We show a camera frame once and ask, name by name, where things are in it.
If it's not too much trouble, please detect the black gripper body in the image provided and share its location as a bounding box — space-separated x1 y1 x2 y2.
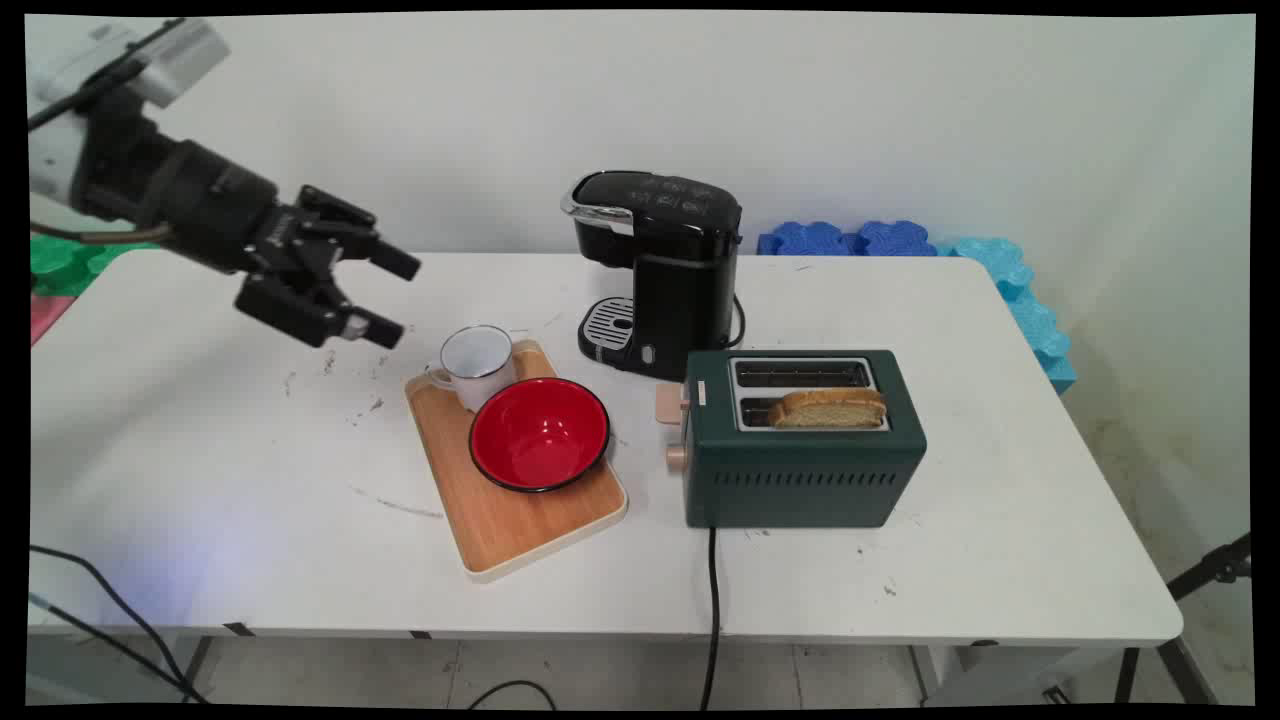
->
70 95 303 279

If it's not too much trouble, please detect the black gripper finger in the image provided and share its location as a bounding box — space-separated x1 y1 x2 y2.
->
235 270 406 350
290 185 422 282

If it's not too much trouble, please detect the green foam mat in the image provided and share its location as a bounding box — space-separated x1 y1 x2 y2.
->
30 233 161 299

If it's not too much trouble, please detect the white enamel mug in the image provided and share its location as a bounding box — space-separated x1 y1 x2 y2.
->
425 324 517 414

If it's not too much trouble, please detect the pink foam mat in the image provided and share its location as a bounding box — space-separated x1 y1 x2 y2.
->
30 294 78 347

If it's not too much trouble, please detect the red enamel bowl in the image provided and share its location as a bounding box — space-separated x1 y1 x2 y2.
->
468 377 612 495

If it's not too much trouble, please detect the wooden cutting board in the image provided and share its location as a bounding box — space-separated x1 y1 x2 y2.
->
404 339 629 584

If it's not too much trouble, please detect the black coffee machine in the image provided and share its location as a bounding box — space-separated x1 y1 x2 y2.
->
560 170 746 383

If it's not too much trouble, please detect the grey table leg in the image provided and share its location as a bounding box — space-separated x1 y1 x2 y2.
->
180 636 217 693

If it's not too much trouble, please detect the dark blue foam mat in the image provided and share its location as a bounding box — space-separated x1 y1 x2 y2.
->
756 221 863 257
856 220 939 258

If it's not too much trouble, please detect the toasted bread slice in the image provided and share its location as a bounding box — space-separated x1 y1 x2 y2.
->
767 388 889 430

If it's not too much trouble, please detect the dark green toaster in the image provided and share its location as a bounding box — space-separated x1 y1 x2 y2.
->
683 348 928 529

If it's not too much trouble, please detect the light blue foam mat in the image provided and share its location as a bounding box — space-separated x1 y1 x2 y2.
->
934 236 1079 397

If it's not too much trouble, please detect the black tripod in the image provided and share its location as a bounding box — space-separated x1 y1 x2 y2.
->
1113 533 1253 707

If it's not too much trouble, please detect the thin cable along arm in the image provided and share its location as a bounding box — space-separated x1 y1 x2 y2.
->
28 18 187 133
28 222 173 247

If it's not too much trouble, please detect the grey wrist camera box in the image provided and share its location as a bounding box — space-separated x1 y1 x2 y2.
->
128 18 232 109

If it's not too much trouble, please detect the black looped floor cable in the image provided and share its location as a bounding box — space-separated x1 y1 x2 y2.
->
466 680 557 710

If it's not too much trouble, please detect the black toaster power cable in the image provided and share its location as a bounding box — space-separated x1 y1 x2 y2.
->
698 526 723 709

